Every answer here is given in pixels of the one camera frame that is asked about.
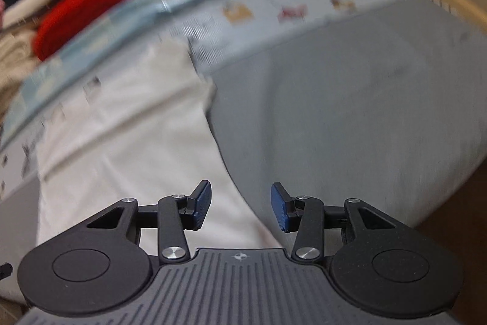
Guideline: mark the white garment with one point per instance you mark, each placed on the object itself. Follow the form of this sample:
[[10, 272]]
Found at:
[[133, 142]]

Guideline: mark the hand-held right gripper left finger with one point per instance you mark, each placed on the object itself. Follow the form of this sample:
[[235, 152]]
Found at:
[[202, 204]]

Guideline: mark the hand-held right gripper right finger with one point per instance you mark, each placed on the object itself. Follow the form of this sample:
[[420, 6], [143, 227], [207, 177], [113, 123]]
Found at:
[[279, 207]]

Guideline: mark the red folded blanket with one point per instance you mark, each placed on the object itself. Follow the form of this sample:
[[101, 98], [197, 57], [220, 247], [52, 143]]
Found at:
[[87, 9]]

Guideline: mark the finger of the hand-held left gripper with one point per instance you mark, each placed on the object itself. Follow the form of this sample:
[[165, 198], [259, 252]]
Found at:
[[4, 269]]

